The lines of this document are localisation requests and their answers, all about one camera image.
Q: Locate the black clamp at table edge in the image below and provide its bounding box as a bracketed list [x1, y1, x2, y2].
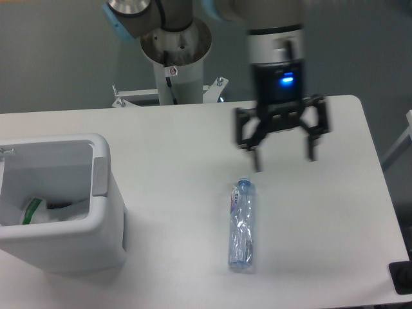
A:
[389, 261, 411, 295]

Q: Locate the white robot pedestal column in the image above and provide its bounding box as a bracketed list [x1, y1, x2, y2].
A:
[140, 17, 212, 102]

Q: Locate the black cable on pedestal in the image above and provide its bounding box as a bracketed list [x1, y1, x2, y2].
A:
[162, 50, 178, 105]

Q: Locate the white plastic trash can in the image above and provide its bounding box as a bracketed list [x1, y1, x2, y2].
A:
[1, 133, 127, 272]

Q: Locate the white pedestal base frame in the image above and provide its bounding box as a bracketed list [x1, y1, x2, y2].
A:
[111, 77, 229, 108]

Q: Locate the clear plastic water bottle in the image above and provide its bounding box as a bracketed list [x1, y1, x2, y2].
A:
[227, 176, 257, 273]

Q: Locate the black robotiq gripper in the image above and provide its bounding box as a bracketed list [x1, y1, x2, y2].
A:
[234, 60, 331, 173]

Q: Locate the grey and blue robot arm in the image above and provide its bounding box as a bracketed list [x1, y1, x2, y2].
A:
[102, 1, 330, 171]

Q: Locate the white green paper bag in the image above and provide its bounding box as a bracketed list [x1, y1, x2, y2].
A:
[1, 196, 89, 226]

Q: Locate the white frame at right edge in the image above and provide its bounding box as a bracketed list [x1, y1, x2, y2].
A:
[381, 110, 411, 172]

